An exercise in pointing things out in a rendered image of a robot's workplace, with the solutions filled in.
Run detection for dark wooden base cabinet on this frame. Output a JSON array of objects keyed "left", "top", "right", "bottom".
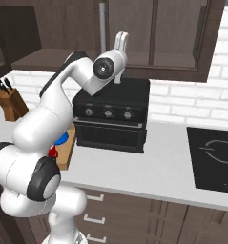
[{"left": 150, "top": 197, "right": 228, "bottom": 244}]

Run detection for grey cabinet door handle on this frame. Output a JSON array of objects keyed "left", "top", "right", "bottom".
[{"left": 98, "top": 2, "right": 108, "bottom": 53}]

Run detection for dark wooden cabinet door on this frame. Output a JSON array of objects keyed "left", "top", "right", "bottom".
[{"left": 195, "top": 0, "right": 226, "bottom": 83}]

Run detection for black toaster oven door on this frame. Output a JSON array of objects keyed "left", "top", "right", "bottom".
[{"left": 73, "top": 117, "right": 148, "bottom": 154}]

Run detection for dark wooden drawer front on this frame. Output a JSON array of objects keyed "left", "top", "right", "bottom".
[
  {"left": 83, "top": 229, "right": 153, "bottom": 244},
  {"left": 81, "top": 188, "right": 153, "bottom": 214},
  {"left": 74, "top": 206, "right": 153, "bottom": 234}
]

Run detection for white drawer handle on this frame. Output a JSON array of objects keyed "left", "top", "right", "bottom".
[
  {"left": 86, "top": 193, "right": 105, "bottom": 202},
  {"left": 86, "top": 234, "right": 108, "bottom": 244},
  {"left": 83, "top": 213, "right": 106, "bottom": 225}
]

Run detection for black hob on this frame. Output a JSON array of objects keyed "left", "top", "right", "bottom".
[{"left": 186, "top": 126, "right": 228, "bottom": 195}]

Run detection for blue and red kettle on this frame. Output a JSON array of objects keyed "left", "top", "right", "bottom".
[{"left": 48, "top": 132, "right": 70, "bottom": 159}]

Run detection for wooden tray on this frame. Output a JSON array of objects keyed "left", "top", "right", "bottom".
[{"left": 54, "top": 124, "right": 77, "bottom": 172}]

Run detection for silver oven door handle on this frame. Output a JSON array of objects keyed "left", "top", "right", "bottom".
[{"left": 73, "top": 117, "right": 144, "bottom": 129}]

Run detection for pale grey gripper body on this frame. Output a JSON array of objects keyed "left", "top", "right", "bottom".
[{"left": 114, "top": 67, "right": 125, "bottom": 86}]

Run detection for wooden knife block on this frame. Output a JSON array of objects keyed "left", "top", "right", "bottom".
[{"left": 0, "top": 88, "right": 30, "bottom": 123}]

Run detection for black toaster oven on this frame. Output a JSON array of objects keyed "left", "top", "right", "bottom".
[{"left": 72, "top": 77, "right": 151, "bottom": 154}]

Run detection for dark wooden wall cabinet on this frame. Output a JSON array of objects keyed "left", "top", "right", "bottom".
[
  {"left": 106, "top": 0, "right": 226, "bottom": 83},
  {"left": 0, "top": 0, "right": 102, "bottom": 84}
]

